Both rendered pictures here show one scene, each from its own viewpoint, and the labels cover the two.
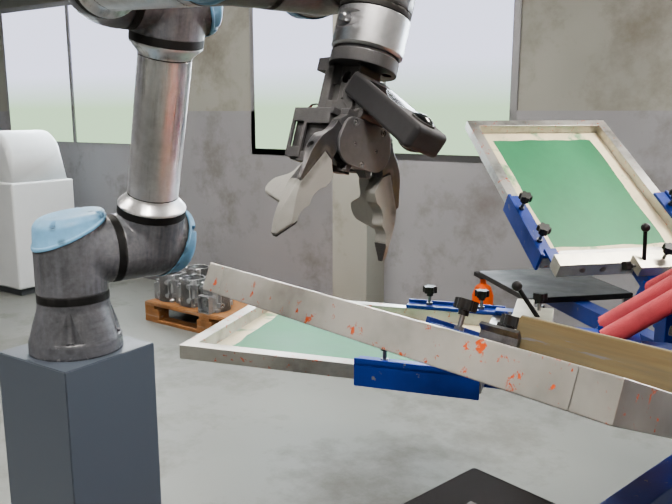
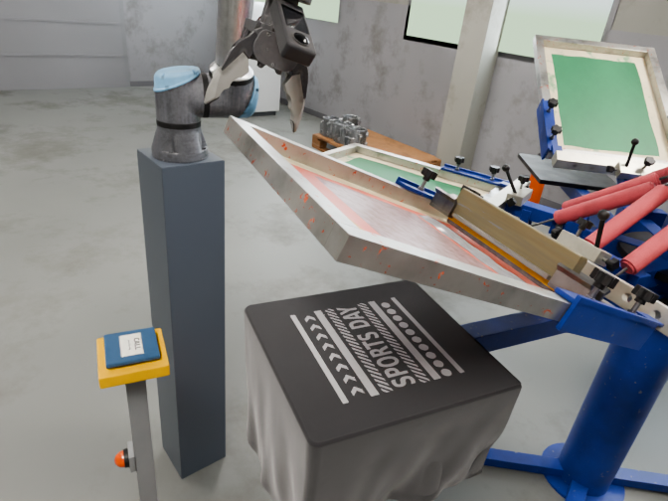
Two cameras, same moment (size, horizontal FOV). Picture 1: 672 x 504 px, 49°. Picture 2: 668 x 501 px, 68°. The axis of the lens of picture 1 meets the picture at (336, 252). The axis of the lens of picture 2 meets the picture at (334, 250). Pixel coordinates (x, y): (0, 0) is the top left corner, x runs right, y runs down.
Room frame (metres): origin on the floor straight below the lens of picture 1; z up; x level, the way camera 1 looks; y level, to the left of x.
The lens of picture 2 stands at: (0.01, -0.33, 1.64)
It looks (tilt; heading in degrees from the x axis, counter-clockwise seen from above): 27 degrees down; 14
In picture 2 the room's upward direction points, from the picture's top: 6 degrees clockwise
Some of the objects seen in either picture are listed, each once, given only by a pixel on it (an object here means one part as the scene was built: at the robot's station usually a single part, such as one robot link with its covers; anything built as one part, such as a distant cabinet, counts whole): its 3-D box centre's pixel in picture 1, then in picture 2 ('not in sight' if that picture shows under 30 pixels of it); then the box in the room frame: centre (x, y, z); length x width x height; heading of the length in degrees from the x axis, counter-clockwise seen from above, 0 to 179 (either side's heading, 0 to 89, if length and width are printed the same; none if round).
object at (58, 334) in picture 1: (75, 318); (179, 136); (1.18, 0.44, 1.25); 0.15 x 0.15 x 0.10
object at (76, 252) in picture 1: (74, 249); (180, 92); (1.19, 0.43, 1.37); 0.13 x 0.12 x 0.14; 129
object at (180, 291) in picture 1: (244, 298); (376, 143); (5.44, 0.71, 0.19); 1.34 x 0.91 x 0.37; 57
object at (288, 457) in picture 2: not in sight; (273, 435); (0.76, -0.05, 0.74); 0.45 x 0.03 x 0.43; 42
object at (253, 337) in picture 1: (406, 310); (429, 170); (1.94, -0.19, 1.05); 1.08 x 0.61 x 0.23; 72
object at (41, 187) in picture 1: (21, 209); (249, 58); (6.66, 2.89, 0.72); 0.74 x 0.62 x 1.43; 55
